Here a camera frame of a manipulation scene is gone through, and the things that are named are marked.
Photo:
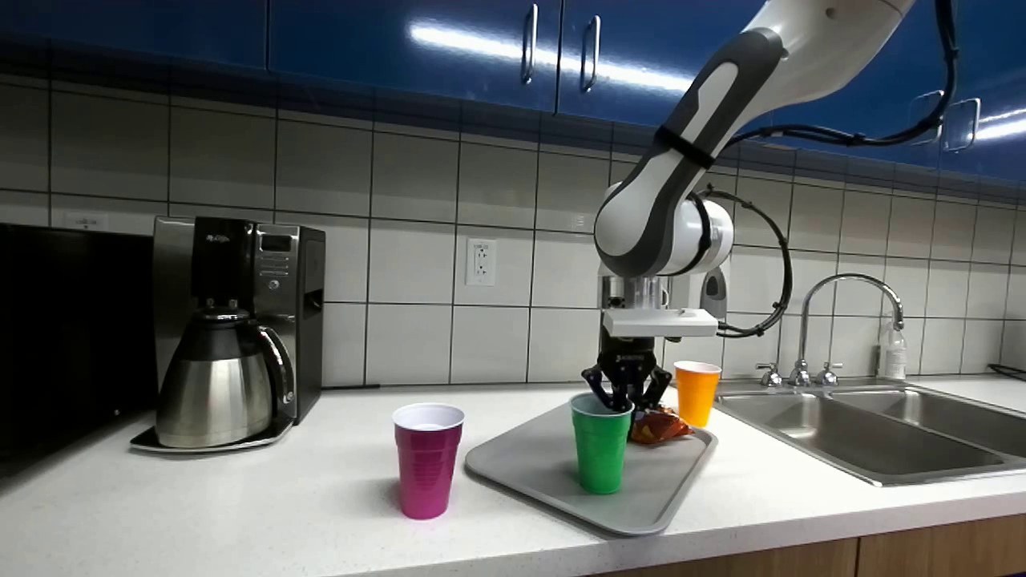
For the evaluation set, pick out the steel double sink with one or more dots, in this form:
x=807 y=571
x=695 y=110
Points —
x=874 y=437

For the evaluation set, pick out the blue wall cabinet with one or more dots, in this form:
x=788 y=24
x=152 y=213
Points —
x=361 y=40

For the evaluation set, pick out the clear soap bottle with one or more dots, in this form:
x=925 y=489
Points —
x=892 y=353

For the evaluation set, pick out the orange snack bag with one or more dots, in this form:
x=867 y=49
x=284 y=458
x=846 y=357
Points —
x=657 y=426

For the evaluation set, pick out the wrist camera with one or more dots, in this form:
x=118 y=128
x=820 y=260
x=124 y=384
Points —
x=657 y=322

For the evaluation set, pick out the steel coffee carafe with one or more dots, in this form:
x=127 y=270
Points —
x=212 y=393

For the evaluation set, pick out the pink plastic cup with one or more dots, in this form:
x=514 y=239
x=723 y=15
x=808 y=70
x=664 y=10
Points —
x=427 y=473

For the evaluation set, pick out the grey plastic tray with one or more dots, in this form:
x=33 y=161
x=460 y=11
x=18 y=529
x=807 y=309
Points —
x=529 y=473

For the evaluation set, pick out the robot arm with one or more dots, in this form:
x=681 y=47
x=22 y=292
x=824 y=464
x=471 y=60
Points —
x=673 y=184

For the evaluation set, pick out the blue cabinet door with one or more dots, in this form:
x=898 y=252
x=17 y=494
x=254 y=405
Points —
x=401 y=48
x=633 y=56

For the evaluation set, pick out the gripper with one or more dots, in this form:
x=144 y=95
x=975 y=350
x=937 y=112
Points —
x=628 y=354

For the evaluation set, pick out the green plastic cup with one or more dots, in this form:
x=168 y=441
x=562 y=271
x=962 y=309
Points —
x=601 y=453

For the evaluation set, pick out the white wall socket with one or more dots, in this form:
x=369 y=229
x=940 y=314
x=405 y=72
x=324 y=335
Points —
x=86 y=220
x=481 y=262

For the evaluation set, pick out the wooden base cabinet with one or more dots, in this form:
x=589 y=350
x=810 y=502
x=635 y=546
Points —
x=938 y=549

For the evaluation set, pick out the chrome tap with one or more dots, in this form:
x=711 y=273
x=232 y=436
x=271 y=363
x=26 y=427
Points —
x=850 y=278

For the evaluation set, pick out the black microwave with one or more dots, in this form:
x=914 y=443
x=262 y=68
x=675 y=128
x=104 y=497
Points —
x=72 y=336

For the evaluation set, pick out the steel coffee maker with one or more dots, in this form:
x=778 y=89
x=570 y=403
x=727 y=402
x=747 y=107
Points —
x=280 y=320

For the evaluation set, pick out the yellow plastic cup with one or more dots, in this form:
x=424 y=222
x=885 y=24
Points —
x=696 y=394

